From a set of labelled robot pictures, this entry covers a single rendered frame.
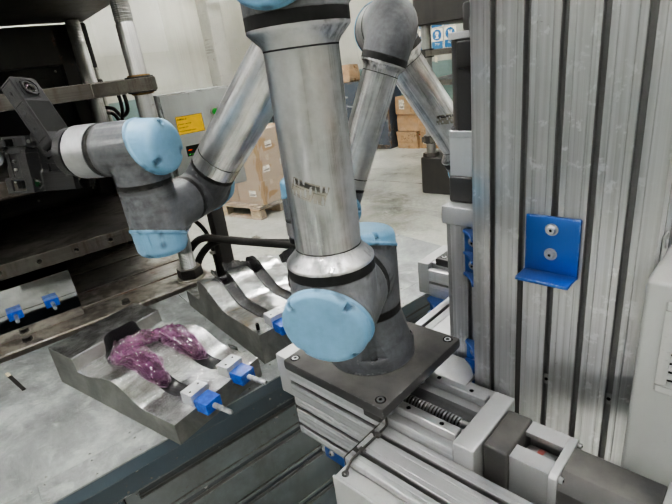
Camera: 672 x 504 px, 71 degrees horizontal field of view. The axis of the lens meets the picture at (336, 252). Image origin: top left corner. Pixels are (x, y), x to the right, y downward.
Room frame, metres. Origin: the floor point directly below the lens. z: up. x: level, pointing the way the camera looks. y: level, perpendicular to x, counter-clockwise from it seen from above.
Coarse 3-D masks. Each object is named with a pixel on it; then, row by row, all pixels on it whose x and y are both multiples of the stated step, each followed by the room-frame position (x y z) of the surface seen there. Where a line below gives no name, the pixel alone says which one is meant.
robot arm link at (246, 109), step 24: (240, 72) 0.71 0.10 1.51; (264, 72) 0.69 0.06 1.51; (240, 96) 0.71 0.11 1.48; (264, 96) 0.70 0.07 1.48; (216, 120) 0.73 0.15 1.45; (240, 120) 0.71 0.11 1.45; (264, 120) 0.73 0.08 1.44; (216, 144) 0.73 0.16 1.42; (240, 144) 0.73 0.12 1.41; (192, 168) 0.75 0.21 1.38; (216, 168) 0.73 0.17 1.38; (240, 168) 0.76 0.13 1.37; (216, 192) 0.75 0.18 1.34
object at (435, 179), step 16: (416, 0) 5.12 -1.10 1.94; (432, 0) 5.01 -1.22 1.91; (448, 0) 4.90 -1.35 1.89; (464, 0) 4.79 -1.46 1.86; (432, 16) 5.01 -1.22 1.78; (448, 16) 4.90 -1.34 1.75; (432, 48) 5.13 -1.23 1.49; (448, 48) 4.94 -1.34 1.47; (448, 80) 4.94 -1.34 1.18; (432, 144) 5.13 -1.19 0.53; (432, 160) 5.06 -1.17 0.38; (432, 176) 5.06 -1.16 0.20; (448, 176) 4.93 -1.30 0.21; (432, 192) 5.07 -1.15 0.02; (448, 192) 4.94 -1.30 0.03
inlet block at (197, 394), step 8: (192, 384) 0.89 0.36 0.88; (200, 384) 0.88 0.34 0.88; (184, 392) 0.86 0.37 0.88; (192, 392) 0.86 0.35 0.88; (200, 392) 0.86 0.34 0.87; (208, 392) 0.87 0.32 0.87; (184, 400) 0.86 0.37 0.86; (192, 400) 0.85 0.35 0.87; (200, 400) 0.84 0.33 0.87; (208, 400) 0.84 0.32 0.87; (216, 400) 0.85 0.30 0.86; (200, 408) 0.83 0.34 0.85; (208, 408) 0.83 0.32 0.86; (216, 408) 0.83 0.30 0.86; (224, 408) 0.82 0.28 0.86
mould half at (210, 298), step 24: (264, 264) 1.42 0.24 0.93; (192, 288) 1.46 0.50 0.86; (216, 288) 1.29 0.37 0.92; (264, 288) 1.32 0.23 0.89; (288, 288) 1.31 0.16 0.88; (216, 312) 1.26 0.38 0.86; (240, 312) 1.19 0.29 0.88; (240, 336) 1.15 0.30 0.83; (264, 336) 1.06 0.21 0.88; (264, 360) 1.05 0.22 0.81
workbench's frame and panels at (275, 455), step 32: (416, 320) 1.36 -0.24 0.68; (224, 416) 0.90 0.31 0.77; (256, 416) 0.99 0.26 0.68; (288, 416) 1.06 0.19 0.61; (160, 448) 0.81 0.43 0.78; (192, 448) 0.89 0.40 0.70; (224, 448) 0.95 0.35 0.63; (256, 448) 0.99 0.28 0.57; (288, 448) 1.05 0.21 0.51; (320, 448) 1.11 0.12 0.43; (96, 480) 0.73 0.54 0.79; (128, 480) 0.80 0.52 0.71; (160, 480) 0.86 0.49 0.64; (192, 480) 0.89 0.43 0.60; (224, 480) 0.94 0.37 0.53; (256, 480) 0.98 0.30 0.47; (288, 480) 1.03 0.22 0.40; (320, 480) 1.10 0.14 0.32
